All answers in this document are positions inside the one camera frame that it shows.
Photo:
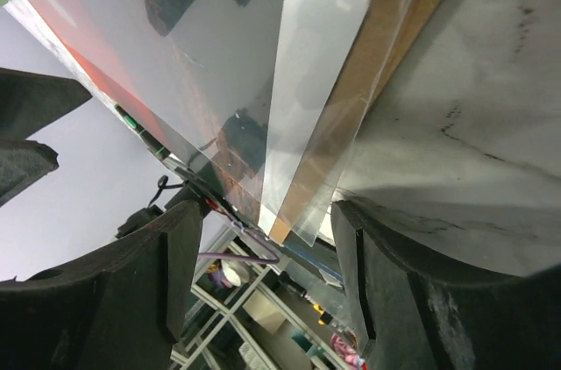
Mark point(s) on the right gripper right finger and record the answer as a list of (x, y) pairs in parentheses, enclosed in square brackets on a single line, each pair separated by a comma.
[(415, 308)]

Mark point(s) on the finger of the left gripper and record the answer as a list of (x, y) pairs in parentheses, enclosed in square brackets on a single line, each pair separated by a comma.
[(30, 102), (23, 162)]

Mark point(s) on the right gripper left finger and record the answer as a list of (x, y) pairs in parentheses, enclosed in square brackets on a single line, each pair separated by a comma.
[(121, 306)]

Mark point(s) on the clear acrylic sheet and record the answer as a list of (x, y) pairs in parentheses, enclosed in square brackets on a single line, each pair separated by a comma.
[(285, 102)]

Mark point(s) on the sunset photo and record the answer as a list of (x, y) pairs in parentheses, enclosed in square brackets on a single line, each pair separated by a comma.
[(263, 80)]

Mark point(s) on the small green screwdriver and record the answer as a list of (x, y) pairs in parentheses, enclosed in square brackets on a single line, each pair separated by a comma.
[(154, 146)]

